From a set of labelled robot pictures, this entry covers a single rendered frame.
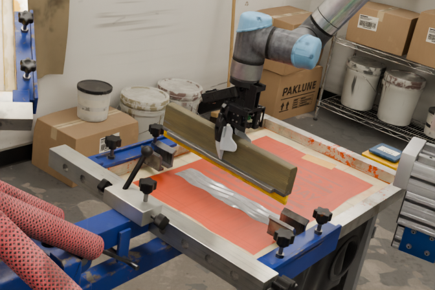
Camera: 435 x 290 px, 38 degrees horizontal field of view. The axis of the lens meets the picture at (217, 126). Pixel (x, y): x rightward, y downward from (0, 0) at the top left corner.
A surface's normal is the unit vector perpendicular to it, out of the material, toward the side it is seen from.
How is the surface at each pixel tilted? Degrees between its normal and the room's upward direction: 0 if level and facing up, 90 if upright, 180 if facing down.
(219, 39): 90
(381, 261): 0
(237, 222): 0
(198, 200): 0
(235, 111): 90
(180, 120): 90
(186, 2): 90
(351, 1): 101
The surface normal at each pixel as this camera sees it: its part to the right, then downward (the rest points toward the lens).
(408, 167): -0.47, 0.26
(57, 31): 0.32, 0.36
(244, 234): 0.16, -0.91
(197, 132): -0.64, 0.19
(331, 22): -0.11, 0.54
